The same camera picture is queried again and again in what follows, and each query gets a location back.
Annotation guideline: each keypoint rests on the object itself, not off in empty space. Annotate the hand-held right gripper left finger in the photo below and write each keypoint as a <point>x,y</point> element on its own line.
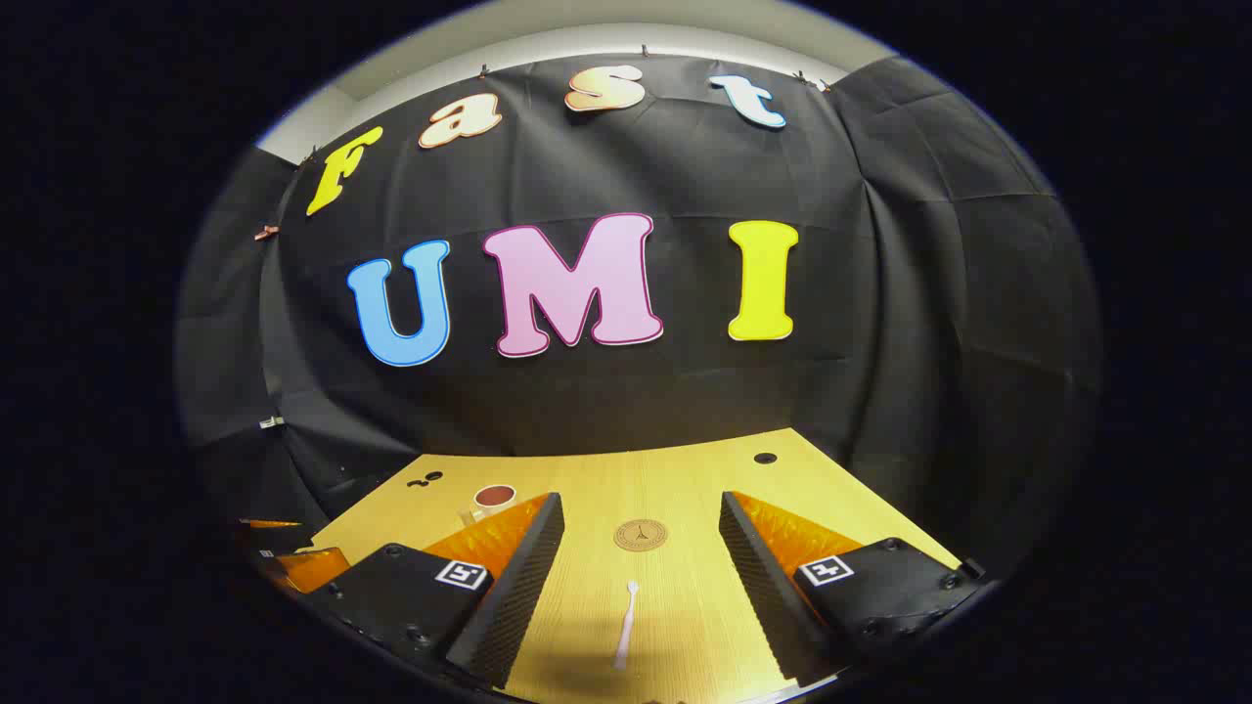
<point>523,587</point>

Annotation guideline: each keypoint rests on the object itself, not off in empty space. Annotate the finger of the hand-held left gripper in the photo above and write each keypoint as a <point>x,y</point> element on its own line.
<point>313,569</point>
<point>269,524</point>

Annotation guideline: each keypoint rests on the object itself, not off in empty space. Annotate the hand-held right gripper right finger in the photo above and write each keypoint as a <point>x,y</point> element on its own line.
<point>763,587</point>

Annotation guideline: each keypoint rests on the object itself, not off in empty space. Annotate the pink toothbrush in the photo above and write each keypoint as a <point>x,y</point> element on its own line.
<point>625,626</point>

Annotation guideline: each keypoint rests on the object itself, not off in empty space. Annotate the round brown coaster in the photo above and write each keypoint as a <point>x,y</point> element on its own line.
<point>641,535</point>

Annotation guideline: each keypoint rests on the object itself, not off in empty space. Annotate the yellow wooden desktop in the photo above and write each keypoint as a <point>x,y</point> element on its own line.
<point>675,489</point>

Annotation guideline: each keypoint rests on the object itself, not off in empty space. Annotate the black backdrop cloth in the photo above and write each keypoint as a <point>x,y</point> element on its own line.
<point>685,391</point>

